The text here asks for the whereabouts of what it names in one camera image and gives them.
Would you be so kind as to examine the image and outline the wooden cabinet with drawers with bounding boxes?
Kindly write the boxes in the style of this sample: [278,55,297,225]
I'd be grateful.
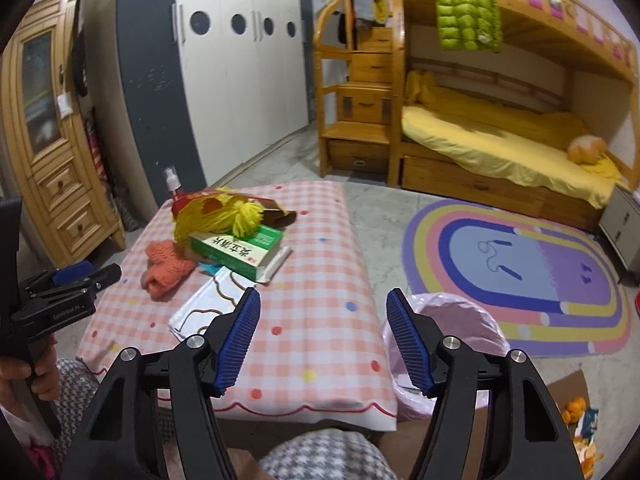
[1,0,126,266]

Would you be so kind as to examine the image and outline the yellow bed sheet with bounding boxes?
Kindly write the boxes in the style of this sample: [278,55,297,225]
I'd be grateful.
[401,70,623,209]

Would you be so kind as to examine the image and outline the pink trash bag bin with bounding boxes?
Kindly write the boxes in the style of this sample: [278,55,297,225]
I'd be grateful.
[383,292,511,420]

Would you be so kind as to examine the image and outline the wooden bunk bed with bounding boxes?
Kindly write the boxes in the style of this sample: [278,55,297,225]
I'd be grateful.
[387,0,639,232]

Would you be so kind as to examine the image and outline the green medicine box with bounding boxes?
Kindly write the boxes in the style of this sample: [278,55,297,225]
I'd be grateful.
[190,226,292,284]

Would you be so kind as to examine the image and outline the cardboard box on floor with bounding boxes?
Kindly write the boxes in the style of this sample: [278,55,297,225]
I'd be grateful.
[548,370,604,479]

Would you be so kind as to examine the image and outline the wooden stair drawers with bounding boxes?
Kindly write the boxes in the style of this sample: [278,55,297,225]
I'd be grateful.
[312,0,393,177]

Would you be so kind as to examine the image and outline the white brown striped wrapper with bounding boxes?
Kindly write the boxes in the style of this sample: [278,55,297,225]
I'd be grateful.
[168,268,256,341]

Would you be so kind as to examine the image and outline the orange knitted gloves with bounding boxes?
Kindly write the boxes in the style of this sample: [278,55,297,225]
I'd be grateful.
[141,240,196,301]

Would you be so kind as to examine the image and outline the grey nightstand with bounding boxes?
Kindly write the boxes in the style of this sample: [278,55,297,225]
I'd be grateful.
[599,184,640,278]

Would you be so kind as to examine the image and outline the spray bottle white cap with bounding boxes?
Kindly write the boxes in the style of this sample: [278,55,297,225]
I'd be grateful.
[164,166,183,216]

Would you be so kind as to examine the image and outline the white wardrobe with portholes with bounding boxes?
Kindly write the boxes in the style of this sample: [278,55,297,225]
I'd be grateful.
[116,0,309,203]

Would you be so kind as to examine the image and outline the pink checkered tablecloth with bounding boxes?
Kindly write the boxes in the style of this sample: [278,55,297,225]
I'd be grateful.
[77,180,397,431]

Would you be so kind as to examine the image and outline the orange plush toy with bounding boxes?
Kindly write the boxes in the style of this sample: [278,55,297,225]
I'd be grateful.
[566,134,608,165]

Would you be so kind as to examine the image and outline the rainbow oval rug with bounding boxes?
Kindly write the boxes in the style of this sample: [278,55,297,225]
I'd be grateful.
[402,200,630,358]

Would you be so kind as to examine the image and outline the person's left hand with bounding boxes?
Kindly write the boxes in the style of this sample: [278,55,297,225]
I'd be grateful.
[0,335,60,411]

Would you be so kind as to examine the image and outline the green puffer jacket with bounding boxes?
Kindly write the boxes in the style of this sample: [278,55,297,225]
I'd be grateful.
[436,0,503,53]

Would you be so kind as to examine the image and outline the brown leather pouch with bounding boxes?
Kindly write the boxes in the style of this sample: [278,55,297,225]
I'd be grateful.
[252,197,297,230]

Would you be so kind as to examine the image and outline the yellow yarn doll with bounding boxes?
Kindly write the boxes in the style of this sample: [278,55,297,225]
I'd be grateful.
[171,188,264,248]

